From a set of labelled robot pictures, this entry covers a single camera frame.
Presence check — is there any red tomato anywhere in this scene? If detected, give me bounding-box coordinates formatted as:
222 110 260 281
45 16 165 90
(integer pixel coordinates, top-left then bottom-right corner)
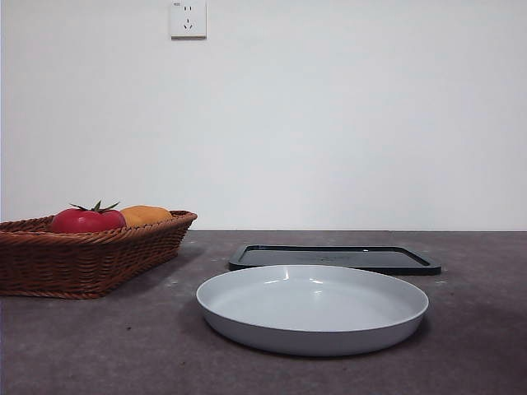
50 200 127 235

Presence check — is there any black rectangular tray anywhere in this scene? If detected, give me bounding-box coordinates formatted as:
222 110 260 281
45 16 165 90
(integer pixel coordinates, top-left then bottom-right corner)
228 244 442 277

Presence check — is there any grey round plate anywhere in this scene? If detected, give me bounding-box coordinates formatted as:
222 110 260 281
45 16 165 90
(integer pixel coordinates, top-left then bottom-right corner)
195 263 430 357

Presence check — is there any brown wicker basket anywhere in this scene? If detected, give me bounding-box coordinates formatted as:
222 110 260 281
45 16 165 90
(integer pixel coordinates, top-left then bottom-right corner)
0 210 198 300

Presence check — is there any white wall socket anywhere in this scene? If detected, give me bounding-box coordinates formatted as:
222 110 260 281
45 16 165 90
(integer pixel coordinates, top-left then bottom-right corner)
170 0 208 40

